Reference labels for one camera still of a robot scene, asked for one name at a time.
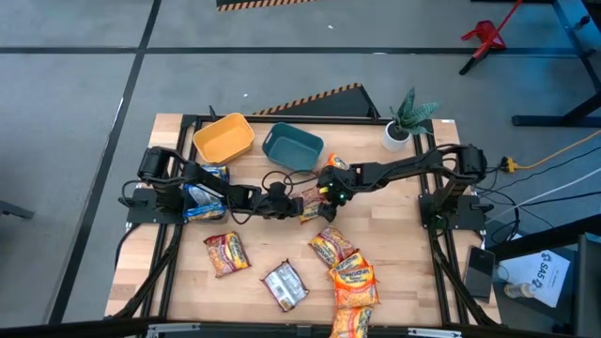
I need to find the black side desk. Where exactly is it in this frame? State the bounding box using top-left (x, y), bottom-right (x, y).
top-left (487, 214), bottom-right (601, 338)

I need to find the black hazard-striped ramp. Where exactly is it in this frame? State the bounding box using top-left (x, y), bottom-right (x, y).
top-left (253, 83), bottom-right (381, 119)
top-left (215, 0), bottom-right (320, 13)

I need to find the yellow extension cord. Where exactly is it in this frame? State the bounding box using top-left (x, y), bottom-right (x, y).
top-left (500, 130), bottom-right (601, 173)

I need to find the silver metal bracket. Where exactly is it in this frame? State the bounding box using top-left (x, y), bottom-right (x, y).
top-left (147, 322), bottom-right (201, 338)
top-left (407, 327), bottom-right (464, 338)

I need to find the black desk frame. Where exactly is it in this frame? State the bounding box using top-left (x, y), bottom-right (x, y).
top-left (510, 0), bottom-right (601, 129)

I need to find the potted plant white pot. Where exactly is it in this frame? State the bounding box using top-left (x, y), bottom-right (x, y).
top-left (380, 87), bottom-right (440, 153)

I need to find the grey furniture leg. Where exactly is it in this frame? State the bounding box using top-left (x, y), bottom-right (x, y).
top-left (0, 200), bottom-right (35, 221)

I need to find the clear plastic bottle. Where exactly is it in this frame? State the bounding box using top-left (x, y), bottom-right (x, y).
top-left (502, 283), bottom-right (536, 300)

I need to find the red Maruchan ramen packet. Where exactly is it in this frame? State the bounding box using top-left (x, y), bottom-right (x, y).
top-left (308, 226), bottom-right (357, 268)
top-left (260, 258), bottom-right (310, 314)
top-left (299, 186), bottom-right (329, 225)
top-left (203, 231), bottom-right (252, 279)

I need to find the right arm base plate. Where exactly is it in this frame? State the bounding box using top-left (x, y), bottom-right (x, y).
top-left (419, 194), bottom-right (489, 231)

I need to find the white floor cable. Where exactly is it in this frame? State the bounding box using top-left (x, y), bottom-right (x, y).
top-left (487, 167), bottom-right (601, 222)

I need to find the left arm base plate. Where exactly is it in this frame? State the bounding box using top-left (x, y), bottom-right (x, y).
top-left (125, 187), bottom-right (185, 224)

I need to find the teal plastic bin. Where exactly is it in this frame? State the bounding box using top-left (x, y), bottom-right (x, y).
top-left (261, 121), bottom-right (325, 172)

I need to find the black floor cable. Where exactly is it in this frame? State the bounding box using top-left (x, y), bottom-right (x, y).
top-left (464, 146), bottom-right (601, 189)

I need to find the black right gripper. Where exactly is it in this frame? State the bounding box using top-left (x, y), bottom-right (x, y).
top-left (317, 164), bottom-right (356, 224)

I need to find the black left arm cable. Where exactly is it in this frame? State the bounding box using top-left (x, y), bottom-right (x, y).
top-left (259, 167), bottom-right (322, 190)

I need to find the yellow plastic bin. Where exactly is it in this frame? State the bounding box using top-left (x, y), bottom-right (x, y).
top-left (192, 112), bottom-right (256, 166)

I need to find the white paper sheet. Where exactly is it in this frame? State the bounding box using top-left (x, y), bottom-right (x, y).
top-left (497, 248), bottom-right (572, 309)

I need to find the black smartphone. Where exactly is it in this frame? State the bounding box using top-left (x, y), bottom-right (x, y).
top-left (463, 245), bottom-right (497, 303)

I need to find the dark grey translucent bin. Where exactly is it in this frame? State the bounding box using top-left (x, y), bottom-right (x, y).
top-left (180, 163), bottom-right (231, 225)

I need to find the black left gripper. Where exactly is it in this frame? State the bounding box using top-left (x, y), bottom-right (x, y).
top-left (254, 181), bottom-right (306, 221)

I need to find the red metal stand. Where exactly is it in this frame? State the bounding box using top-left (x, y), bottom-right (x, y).
top-left (458, 0), bottom-right (525, 76)

